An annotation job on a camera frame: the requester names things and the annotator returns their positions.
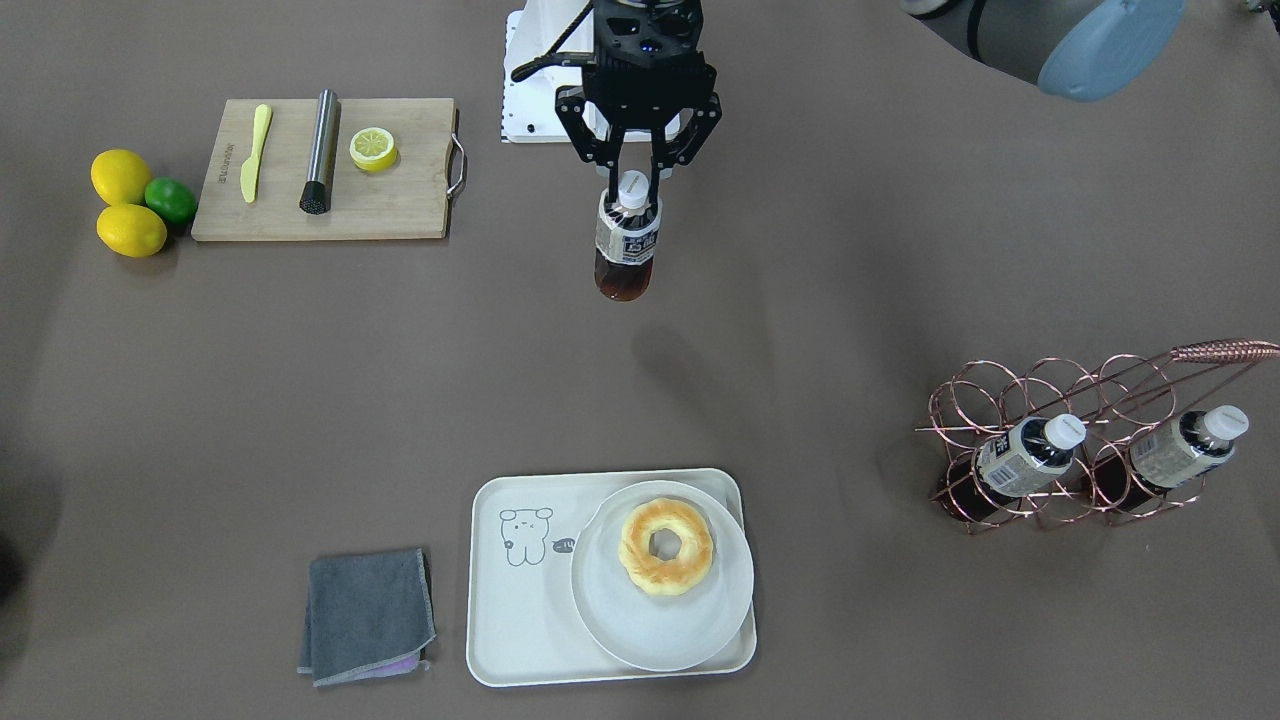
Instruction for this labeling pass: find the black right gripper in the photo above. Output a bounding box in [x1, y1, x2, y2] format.
[556, 1, 722, 206]

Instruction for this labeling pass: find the dark tea bottle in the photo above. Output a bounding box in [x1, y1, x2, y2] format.
[594, 170, 663, 301]

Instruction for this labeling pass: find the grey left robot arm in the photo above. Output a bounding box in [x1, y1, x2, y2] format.
[690, 1, 1185, 213]

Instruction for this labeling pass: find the cream serving tray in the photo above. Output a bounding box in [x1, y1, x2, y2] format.
[466, 468, 756, 687]

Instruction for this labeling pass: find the tea bottle in rack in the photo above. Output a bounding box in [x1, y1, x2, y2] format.
[1093, 405, 1251, 511]
[937, 413, 1087, 521]

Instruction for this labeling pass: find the bamboo cutting board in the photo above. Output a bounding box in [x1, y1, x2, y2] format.
[191, 97, 458, 242]

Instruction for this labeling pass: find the lemon half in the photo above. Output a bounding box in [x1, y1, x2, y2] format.
[349, 127, 399, 173]

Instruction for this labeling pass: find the steel muddler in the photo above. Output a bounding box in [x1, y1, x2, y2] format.
[300, 88, 340, 215]

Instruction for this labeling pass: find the yellow plastic knife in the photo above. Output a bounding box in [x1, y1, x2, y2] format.
[239, 102, 273, 204]

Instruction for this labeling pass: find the glazed donut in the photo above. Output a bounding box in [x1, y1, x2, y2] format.
[618, 498, 716, 597]

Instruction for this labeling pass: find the green lime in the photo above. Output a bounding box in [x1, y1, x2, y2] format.
[143, 177, 198, 225]

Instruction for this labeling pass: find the white plate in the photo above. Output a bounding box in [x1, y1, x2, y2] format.
[570, 480, 754, 673]

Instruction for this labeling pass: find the yellow lemon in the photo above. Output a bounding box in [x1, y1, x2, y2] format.
[90, 149, 154, 206]
[96, 204, 168, 258]

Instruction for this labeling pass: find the grey folded cloth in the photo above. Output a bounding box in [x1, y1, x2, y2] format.
[297, 548, 436, 687]

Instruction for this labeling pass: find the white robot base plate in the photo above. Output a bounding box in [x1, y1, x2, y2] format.
[503, 1, 652, 143]

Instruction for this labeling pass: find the copper wire bottle rack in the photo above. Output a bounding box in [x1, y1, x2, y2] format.
[925, 340, 1277, 534]

